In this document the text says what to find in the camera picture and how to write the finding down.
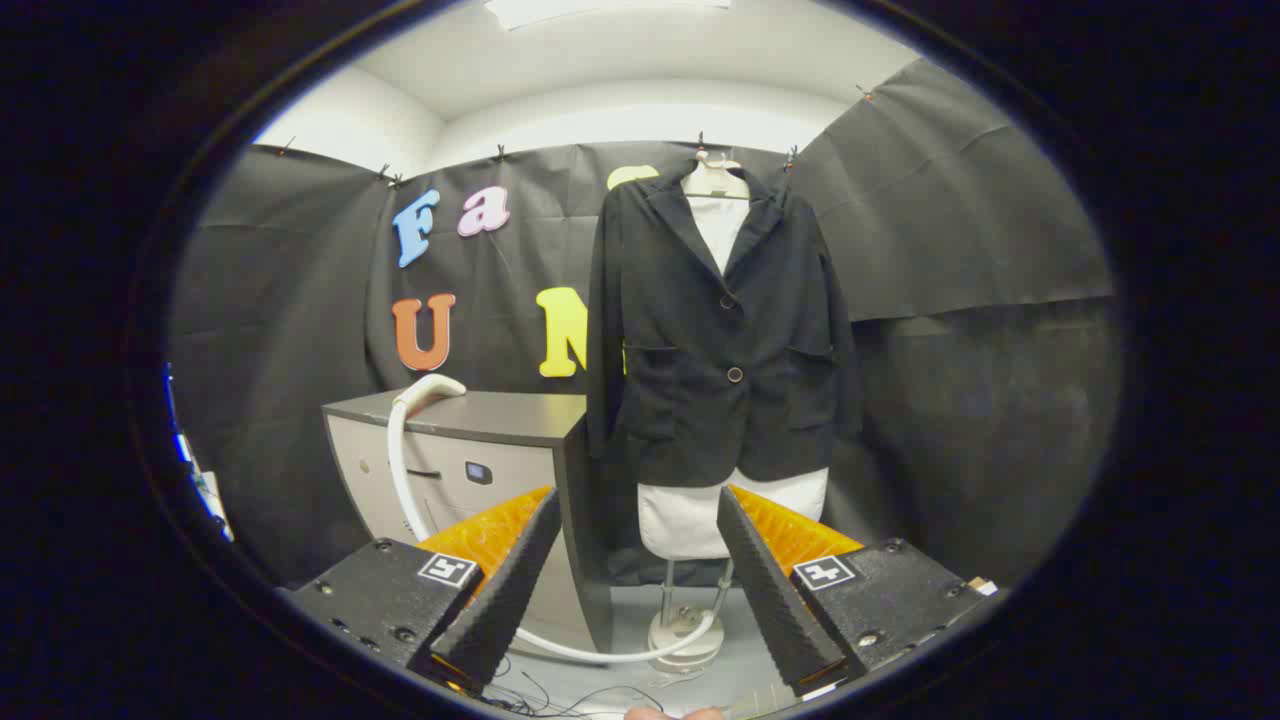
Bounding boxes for black backdrop cloth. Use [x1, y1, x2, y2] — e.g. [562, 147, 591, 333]
[168, 58, 1126, 593]

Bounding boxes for white garment steamer with hose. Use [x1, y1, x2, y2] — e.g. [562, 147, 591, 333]
[386, 373, 727, 665]

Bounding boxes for ceiling light panel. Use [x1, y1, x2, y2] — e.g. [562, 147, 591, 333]
[485, 0, 733, 31]

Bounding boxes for white clothes hanger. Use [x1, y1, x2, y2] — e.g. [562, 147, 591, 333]
[683, 148, 752, 202]

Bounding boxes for white mannequin stand base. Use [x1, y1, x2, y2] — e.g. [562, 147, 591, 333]
[647, 558, 737, 674]

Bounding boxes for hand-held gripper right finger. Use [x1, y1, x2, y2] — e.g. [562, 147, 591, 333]
[715, 485, 1001, 699]

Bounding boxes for black blazer jacket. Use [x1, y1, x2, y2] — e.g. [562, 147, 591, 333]
[585, 160, 864, 489]

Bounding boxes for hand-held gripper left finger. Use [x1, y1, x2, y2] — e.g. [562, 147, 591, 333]
[285, 485, 563, 696]

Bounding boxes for black floor cables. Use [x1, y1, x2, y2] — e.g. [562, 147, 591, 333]
[488, 655, 706, 719]

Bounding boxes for grey cabinet with dark top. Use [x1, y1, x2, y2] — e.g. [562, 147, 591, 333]
[322, 389, 614, 657]

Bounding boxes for blue and white object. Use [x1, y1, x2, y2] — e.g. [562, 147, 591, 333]
[163, 362, 237, 545]

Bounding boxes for white mannequin torso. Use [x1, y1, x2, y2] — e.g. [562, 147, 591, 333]
[637, 193, 831, 562]

